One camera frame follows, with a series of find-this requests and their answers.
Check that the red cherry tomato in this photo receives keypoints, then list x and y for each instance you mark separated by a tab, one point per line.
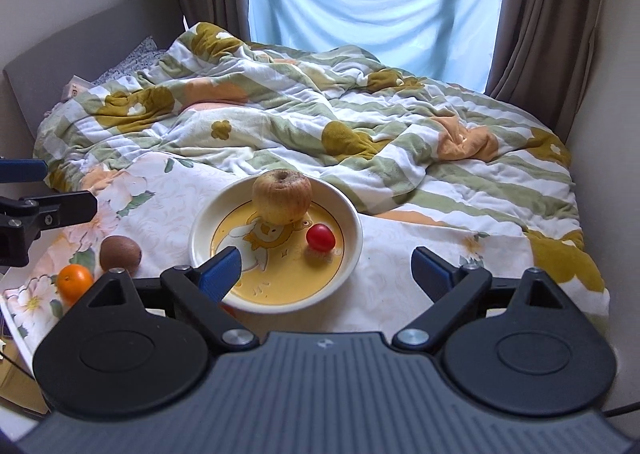
320	237

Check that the grey headboard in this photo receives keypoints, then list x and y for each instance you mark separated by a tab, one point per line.
60	49

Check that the wrinkled yellow apple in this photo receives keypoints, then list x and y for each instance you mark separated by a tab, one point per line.
280	199

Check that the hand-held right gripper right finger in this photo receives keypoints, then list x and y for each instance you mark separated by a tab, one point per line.
430	269

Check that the yellow cartoon plate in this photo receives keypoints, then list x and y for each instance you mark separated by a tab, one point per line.
280	284

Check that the small tangerine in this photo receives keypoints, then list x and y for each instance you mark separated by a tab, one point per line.
74	283

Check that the cardboard box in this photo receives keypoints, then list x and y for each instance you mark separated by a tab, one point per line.
12	384

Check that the brown kiwi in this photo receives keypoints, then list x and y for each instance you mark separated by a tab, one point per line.
120	254

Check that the patterned pillow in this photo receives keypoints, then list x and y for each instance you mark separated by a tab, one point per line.
135	56

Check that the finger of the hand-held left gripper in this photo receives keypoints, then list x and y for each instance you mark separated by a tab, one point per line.
22	170
50	209

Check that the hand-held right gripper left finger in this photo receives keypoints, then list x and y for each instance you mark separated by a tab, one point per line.
222	271

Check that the striped floral blanket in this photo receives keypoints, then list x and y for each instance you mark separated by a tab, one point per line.
300	109

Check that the white box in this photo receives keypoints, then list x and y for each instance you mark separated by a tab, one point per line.
75	86

